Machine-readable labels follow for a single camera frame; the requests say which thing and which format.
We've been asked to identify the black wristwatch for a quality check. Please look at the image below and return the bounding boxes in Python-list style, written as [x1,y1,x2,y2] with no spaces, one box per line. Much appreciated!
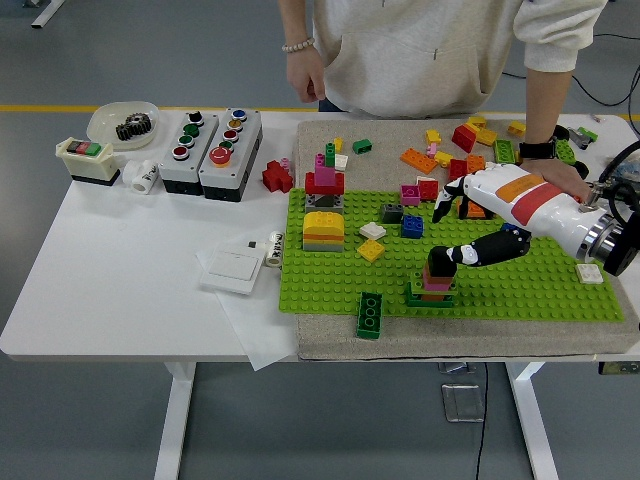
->
[517,137,559,161]

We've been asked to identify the bag with blue wire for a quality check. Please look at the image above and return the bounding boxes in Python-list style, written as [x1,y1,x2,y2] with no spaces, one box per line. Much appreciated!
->
[607,149,640,176]

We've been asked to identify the salmon square brick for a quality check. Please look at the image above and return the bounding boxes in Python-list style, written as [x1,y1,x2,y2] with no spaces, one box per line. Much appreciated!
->
[422,264,457,282]

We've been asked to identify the grey four-button box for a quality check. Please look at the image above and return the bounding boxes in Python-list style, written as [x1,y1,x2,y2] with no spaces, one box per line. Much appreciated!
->
[157,110,220,196]

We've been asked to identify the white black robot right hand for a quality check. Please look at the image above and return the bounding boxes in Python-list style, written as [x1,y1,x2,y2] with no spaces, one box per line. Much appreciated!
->
[428,162,609,275]

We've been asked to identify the person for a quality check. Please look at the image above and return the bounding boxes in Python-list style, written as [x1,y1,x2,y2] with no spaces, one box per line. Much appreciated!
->
[277,0,609,201]

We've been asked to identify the translucent white bowl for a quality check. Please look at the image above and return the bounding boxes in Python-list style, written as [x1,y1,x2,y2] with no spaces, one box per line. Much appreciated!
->
[85,101,160,151]

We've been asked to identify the red cross brick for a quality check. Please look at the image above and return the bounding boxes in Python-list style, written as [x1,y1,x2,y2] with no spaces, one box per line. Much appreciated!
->
[261,159,295,194]

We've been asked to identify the dark green frame brick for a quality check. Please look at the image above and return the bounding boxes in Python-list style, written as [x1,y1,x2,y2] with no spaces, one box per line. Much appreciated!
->
[404,279,457,308]

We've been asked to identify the grey arch brick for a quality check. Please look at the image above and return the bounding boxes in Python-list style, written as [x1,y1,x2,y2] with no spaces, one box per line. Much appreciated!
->
[304,193,345,214]

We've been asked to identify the dark grey brick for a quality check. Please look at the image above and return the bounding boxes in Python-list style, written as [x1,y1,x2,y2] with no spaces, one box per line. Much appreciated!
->
[377,202,405,225]

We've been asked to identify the grey-brown mat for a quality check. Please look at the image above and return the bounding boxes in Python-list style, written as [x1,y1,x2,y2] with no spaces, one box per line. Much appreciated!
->
[293,118,640,362]

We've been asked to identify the dark green long brick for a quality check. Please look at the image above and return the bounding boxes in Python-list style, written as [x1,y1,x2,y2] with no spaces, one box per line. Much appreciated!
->
[355,291,384,341]

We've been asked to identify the white furniture foot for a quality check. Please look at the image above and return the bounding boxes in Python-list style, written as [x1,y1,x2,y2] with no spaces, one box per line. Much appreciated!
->
[22,0,66,29]

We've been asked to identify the orange long plate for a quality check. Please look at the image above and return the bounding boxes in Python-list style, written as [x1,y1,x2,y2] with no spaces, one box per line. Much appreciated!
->
[399,148,439,175]

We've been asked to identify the white wall switch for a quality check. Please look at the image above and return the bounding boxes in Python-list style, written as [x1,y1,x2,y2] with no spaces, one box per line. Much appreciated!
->
[199,248,265,296]

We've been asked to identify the yellow square plate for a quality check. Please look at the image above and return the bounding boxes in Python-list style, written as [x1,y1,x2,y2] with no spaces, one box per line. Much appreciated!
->
[356,237,386,263]

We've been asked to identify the lime green long brick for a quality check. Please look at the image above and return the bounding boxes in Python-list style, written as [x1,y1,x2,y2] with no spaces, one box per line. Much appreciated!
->
[493,138,516,165]

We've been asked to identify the white table leg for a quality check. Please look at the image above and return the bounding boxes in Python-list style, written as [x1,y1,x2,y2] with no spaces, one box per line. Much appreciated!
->
[153,362,197,480]
[504,360,560,480]

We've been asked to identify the black under-table control box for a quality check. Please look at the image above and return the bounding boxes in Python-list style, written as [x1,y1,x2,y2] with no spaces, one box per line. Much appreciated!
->
[597,360,640,376]

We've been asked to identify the dark metal gear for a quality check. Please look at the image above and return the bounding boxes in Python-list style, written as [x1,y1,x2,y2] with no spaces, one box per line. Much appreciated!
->
[114,113,153,142]

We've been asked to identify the orange long brick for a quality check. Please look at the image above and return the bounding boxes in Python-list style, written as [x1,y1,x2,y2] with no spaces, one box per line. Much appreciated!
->
[457,197,494,220]

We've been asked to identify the white labelled cylinder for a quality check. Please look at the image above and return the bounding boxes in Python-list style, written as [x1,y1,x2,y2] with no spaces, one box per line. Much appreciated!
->
[264,230,286,268]

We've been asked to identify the grey emergency stop box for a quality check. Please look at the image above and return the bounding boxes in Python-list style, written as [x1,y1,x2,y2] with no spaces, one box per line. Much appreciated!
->
[198,107,264,204]

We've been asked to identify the black square brick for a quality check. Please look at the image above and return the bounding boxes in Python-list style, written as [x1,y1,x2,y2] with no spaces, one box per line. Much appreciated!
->
[425,245,459,276]

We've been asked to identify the green studded baseplate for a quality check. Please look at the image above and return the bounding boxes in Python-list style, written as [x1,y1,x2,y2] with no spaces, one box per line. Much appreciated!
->
[278,187,626,321]

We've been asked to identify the white pipe tee fitting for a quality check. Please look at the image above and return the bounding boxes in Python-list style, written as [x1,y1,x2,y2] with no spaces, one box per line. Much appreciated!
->
[121,159,160,195]

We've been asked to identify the grey green tool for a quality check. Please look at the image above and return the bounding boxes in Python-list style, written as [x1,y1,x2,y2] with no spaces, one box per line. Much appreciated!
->
[568,125,600,150]

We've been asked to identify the orange thin brick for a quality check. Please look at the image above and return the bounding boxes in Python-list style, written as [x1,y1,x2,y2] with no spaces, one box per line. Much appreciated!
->
[302,230,346,245]

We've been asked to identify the beige red-green switch box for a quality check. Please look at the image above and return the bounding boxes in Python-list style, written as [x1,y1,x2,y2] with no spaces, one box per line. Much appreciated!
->
[54,138,126,188]

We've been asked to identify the red wide brick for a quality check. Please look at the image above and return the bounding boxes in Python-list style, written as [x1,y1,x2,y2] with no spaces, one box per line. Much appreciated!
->
[304,171,346,196]

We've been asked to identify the yellow dome brick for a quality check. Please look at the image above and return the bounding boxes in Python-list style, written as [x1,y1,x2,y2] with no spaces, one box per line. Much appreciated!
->
[302,210,346,236]

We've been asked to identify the red slope brick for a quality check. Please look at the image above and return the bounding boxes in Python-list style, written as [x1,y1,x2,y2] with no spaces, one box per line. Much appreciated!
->
[450,123,479,154]

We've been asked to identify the metal floor box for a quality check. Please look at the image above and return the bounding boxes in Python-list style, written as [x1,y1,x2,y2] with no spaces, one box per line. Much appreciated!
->
[440,383,485,424]

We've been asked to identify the white paper sheet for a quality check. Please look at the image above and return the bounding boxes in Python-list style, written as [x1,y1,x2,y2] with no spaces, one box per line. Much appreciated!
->
[194,239,301,372]

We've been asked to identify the person's right hand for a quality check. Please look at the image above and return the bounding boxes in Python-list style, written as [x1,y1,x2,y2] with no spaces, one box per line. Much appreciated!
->
[285,47,327,105]

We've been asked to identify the black hanging cable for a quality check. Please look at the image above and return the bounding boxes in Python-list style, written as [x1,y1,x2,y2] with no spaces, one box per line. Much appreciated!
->
[474,360,489,480]

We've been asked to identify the person's left hand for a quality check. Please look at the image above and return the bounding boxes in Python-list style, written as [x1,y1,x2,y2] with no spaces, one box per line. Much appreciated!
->
[519,152,594,201]

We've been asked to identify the tall pink brick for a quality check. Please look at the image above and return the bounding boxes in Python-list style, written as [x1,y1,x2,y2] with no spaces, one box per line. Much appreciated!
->
[313,153,338,187]

